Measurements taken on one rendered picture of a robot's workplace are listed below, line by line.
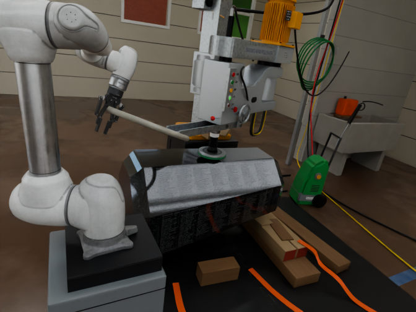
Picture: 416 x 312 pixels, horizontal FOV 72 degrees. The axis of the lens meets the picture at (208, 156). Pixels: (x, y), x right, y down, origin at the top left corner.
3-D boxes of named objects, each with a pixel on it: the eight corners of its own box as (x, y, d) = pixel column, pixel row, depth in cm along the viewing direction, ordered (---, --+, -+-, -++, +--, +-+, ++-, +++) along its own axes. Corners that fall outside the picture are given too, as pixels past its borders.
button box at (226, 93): (227, 109, 199) (234, 67, 189) (230, 110, 198) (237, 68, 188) (220, 111, 193) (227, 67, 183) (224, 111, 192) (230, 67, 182)
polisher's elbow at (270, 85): (247, 96, 255) (251, 74, 248) (258, 96, 269) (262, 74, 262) (265, 101, 244) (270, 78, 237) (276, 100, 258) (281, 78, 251)
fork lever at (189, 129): (223, 122, 236) (223, 116, 235) (242, 128, 226) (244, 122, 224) (161, 132, 183) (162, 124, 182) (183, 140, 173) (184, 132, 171)
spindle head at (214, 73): (224, 116, 238) (233, 60, 222) (246, 123, 226) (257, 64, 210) (195, 121, 210) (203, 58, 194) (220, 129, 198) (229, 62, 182)
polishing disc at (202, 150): (192, 151, 216) (192, 150, 216) (207, 145, 234) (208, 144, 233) (216, 160, 207) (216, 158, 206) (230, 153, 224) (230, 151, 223)
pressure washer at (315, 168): (311, 194, 374) (330, 130, 342) (324, 208, 342) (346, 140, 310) (286, 192, 368) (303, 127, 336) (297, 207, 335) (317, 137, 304)
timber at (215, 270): (200, 286, 206) (202, 273, 201) (195, 274, 216) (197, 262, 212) (238, 279, 217) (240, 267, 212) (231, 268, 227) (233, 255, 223)
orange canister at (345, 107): (330, 114, 469) (335, 94, 457) (350, 114, 491) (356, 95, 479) (340, 118, 451) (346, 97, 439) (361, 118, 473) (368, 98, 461)
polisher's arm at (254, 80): (254, 115, 276) (264, 62, 259) (275, 121, 264) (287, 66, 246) (207, 124, 221) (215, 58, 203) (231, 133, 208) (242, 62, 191)
